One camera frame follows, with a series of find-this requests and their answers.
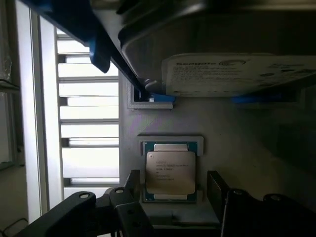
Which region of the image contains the grey printed parts rack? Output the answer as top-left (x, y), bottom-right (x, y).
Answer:
top-left (118, 70), bottom-right (316, 225)

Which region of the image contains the blue disk caddy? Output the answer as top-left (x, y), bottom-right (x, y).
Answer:
top-left (16, 0), bottom-right (300, 103)

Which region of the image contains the white slotted rack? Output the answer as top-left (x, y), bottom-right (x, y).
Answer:
top-left (14, 0), bottom-right (119, 218)

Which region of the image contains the grey hard disk drive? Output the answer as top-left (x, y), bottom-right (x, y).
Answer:
top-left (117, 0), bottom-right (316, 97)

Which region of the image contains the silver CPU with green edge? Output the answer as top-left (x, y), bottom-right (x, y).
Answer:
top-left (143, 141), bottom-right (198, 202)

